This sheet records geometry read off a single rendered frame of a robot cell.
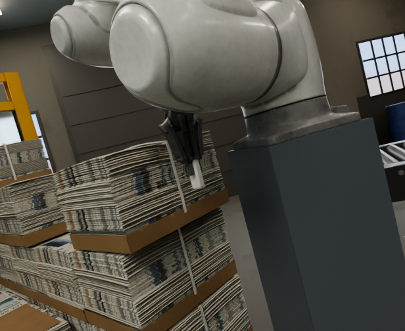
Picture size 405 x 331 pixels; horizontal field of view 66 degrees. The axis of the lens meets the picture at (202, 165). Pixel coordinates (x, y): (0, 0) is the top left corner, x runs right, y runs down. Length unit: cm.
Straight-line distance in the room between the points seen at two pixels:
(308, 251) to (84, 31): 53
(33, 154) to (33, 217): 70
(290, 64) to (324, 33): 568
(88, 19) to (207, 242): 65
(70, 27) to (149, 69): 28
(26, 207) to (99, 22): 82
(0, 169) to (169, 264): 124
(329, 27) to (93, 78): 408
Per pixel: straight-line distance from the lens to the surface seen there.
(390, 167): 118
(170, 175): 81
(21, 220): 128
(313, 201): 53
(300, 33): 57
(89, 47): 63
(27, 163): 192
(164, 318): 86
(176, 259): 87
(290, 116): 54
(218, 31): 39
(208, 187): 90
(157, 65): 36
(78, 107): 525
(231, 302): 105
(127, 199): 72
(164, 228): 78
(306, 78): 56
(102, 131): 516
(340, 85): 612
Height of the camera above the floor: 103
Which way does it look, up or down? 4 degrees down
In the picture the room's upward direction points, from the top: 15 degrees counter-clockwise
